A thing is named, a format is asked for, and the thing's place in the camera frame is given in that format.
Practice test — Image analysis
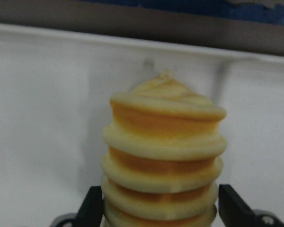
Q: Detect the white rectangular tray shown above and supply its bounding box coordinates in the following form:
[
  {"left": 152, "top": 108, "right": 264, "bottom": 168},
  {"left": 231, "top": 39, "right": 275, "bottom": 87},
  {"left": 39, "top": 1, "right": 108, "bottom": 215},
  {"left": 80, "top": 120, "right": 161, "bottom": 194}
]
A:
[{"left": 0, "top": 24, "right": 284, "bottom": 227}]

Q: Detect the yellow orange spiral bread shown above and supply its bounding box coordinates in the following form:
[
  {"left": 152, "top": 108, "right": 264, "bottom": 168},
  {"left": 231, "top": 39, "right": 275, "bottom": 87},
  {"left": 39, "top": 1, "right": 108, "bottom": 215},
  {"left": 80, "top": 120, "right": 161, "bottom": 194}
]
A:
[{"left": 101, "top": 71, "right": 227, "bottom": 227}]

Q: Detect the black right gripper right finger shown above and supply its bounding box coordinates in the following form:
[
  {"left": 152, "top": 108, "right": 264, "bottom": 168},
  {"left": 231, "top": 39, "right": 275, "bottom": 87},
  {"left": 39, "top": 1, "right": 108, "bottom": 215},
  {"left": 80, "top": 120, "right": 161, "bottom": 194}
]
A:
[{"left": 218, "top": 184, "right": 262, "bottom": 227}]

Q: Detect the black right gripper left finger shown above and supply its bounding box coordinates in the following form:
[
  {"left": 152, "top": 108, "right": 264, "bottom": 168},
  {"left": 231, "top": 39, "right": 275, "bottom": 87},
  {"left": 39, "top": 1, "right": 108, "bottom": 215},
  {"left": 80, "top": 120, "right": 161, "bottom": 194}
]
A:
[{"left": 75, "top": 186, "right": 103, "bottom": 227}]

